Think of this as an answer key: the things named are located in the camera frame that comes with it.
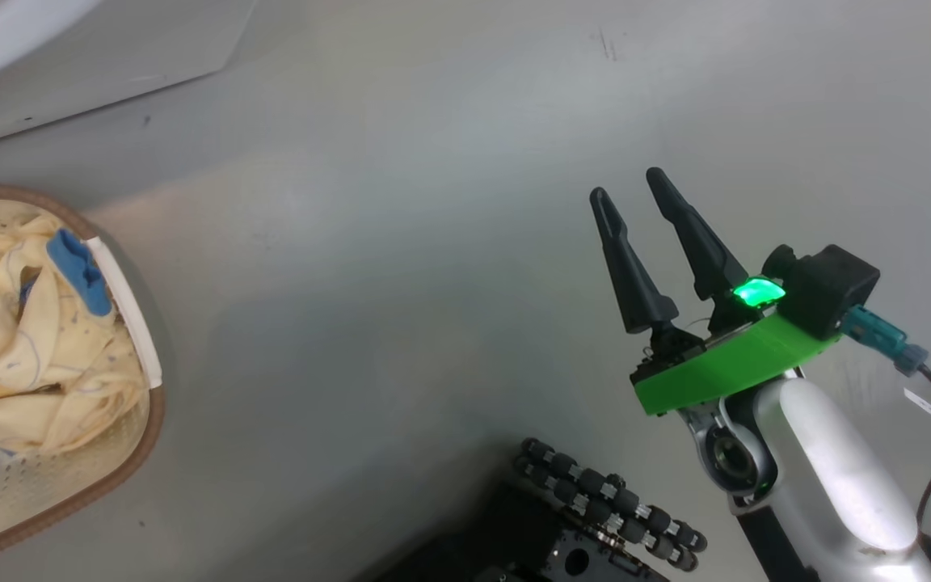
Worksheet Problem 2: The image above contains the black omni wheel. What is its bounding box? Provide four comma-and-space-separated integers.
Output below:
514, 438, 707, 573

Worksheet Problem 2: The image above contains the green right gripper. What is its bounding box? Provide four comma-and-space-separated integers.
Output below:
590, 167, 842, 417

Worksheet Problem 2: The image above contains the white front-load washing machine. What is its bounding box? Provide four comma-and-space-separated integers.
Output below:
0, 0, 258, 154

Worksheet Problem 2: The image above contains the cream garment with blue cuff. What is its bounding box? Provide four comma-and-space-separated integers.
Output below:
0, 200, 151, 453

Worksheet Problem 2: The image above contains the cream perforated laundry basket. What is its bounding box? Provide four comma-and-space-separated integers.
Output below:
0, 184, 166, 571

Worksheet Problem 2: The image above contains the black cable with teal connector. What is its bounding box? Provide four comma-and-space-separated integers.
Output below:
841, 306, 931, 526

